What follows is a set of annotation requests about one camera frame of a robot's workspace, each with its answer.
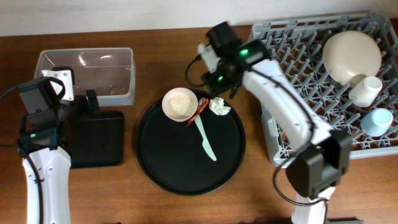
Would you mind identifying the white tissue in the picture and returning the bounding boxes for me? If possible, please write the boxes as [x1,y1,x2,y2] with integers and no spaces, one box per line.
[209,97,231,116]

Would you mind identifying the red sauce packet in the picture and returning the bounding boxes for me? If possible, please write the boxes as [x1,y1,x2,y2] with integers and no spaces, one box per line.
[187,98,210,126]

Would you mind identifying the pink bowl with grains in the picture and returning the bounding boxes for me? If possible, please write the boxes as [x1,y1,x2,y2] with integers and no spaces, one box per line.
[161,88,198,122]

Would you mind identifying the mint green plastic knife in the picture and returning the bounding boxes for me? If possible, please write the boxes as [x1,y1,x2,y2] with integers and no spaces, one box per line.
[194,115,217,162]

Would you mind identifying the large cream bowl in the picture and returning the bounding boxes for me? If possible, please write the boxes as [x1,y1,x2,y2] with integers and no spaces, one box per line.
[323,30,382,86]

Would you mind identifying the white cup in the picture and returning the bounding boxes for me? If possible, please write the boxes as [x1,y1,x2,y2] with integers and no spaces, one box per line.
[348,77,383,107]

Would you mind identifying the light blue cup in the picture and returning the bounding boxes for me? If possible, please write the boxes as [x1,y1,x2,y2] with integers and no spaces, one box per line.
[360,108,393,137]

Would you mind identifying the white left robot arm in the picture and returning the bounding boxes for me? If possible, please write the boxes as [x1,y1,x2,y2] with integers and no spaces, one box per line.
[17,90,100,223]

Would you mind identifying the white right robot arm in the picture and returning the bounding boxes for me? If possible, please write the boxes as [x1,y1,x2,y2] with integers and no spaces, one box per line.
[205,58,352,223]

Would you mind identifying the grey dishwasher rack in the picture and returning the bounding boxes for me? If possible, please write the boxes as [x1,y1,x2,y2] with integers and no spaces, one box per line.
[249,13,397,159]

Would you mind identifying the black rectangular tray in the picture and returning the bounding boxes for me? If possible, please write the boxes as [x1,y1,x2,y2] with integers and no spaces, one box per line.
[68,111,124,169]

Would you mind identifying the clear plastic bin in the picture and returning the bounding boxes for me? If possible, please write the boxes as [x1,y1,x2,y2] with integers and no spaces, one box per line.
[34,47,136,106]

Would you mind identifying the round black tray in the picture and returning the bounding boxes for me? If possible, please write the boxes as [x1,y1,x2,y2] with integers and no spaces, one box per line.
[135,100,246,195]

